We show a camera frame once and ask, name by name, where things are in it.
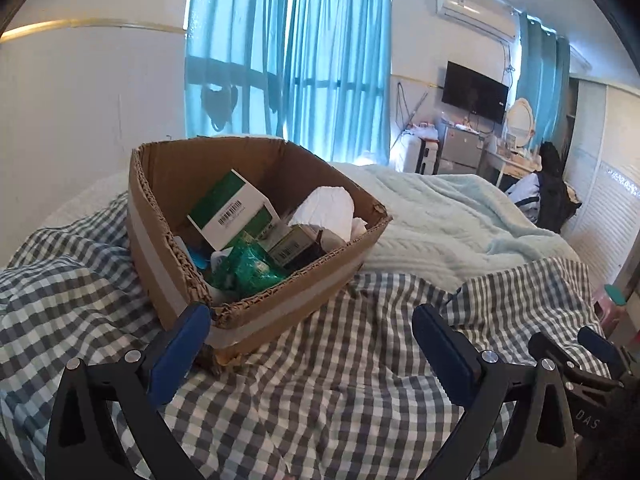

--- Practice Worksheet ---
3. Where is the white louvered wardrobe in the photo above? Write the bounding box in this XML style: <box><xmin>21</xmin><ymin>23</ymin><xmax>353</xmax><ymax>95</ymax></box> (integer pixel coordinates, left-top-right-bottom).
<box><xmin>562</xmin><ymin>77</ymin><xmax>639</xmax><ymax>290</ymax></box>

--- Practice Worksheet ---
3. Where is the white tissue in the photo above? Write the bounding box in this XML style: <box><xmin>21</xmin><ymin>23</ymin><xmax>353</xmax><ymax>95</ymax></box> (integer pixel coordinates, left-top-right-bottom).
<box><xmin>350</xmin><ymin>218</ymin><xmax>367</xmax><ymax>240</ymax></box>

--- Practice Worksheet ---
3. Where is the blue corner curtain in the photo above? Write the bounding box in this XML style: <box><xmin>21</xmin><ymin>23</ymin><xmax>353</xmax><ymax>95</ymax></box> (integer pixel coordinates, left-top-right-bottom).
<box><xmin>516</xmin><ymin>12</ymin><xmax>570</xmax><ymax>151</ymax></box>

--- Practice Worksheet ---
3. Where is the blue window curtain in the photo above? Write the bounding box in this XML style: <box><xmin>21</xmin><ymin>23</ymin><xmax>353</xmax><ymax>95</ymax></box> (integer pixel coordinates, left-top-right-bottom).
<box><xmin>184</xmin><ymin>0</ymin><xmax>392</xmax><ymax>164</ymax></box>

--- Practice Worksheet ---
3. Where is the black clothes pile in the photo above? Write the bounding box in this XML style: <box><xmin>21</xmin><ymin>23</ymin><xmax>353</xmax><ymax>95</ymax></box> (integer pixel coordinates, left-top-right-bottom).
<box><xmin>537</xmin><ymin>141</ymin><xmax>582</xmax><ymax>234</ymax></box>

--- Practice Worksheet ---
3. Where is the checkered bed sheet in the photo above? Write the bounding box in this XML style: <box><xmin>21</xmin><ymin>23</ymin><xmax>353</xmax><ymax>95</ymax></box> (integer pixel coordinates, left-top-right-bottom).
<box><xmin>1</xmin><ymin>198</ymin><xmax>606</xmax><ymax>479</ymax></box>

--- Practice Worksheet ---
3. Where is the brown cardboard box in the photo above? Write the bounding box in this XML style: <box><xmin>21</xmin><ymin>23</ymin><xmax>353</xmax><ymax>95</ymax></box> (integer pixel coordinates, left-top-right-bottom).
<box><xmin>127</xmin><ymin>136</ymin><xmax>390</xmax><ymax>373</ymax></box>

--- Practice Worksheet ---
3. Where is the pale green knit blanket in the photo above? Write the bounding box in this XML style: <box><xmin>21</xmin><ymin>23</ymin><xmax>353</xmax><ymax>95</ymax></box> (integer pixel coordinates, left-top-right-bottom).
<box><xmin>12</xmin><ymin>164</ymin><xmax>590</xmax><ymax>295</ymax></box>

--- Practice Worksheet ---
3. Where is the tan barcode box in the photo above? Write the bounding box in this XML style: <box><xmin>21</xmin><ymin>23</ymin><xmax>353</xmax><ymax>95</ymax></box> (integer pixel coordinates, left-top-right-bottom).
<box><xmin>267</xmin><ymin>224</ymin><xmax>319</xmax><ymax>266</ymax></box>

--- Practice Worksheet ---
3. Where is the green snack packet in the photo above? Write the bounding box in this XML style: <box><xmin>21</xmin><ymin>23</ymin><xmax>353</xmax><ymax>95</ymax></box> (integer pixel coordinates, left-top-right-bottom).
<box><xmin>208</xmin><ymin>240</ymin><xmax>288</xmax><ymax>299</ymax></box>

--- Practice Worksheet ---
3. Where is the white air conditioner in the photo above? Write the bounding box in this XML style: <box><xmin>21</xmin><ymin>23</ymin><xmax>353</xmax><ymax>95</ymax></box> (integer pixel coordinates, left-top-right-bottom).
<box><xmin>436</xmin><ymin>0</ymin><xmax>518</xmax><ymax>44</ymax></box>

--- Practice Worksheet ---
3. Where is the white cloth pad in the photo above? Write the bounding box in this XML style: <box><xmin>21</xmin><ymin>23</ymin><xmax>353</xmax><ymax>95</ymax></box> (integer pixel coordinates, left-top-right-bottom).
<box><xmin>288</xmin><ymin>186</ymin><xmax>355</xmax><ymax>243</ymax></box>

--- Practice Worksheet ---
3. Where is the black wall television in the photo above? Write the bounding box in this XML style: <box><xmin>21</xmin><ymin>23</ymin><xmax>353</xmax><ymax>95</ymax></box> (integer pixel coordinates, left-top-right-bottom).
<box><xmin>442</xmin><ymin>61</ymin><xmax>509</xmax><ymax>125</ymax></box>

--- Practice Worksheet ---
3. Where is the grey mini fridge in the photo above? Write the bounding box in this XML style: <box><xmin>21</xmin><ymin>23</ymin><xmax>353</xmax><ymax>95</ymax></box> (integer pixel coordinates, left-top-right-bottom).
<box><xmin>436</xmin><ymin>124</ymin><xmax>484</xmax><ymax>174</ymax></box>

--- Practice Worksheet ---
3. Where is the round vanity mirror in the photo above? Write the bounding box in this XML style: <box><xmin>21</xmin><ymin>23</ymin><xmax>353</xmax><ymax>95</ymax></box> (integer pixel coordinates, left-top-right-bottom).
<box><xmin>504</xmin><ymin>98</ymin><xmax>535</xmax><ymax>148</ymax></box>

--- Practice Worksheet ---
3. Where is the teal foil packet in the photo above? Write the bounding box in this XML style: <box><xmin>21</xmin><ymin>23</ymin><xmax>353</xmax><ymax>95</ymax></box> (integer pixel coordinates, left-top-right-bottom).
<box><xmin>174</xmin><ymin>236</ymin><xmax>210</xmax><ymax>271</ymax></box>

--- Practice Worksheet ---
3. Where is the white desk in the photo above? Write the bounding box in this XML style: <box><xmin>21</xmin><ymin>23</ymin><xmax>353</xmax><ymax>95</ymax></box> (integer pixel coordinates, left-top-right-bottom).
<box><xmin>483</xmin><ymin>150</ymin><xmax>541</xmax><ymax>188</ymax></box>

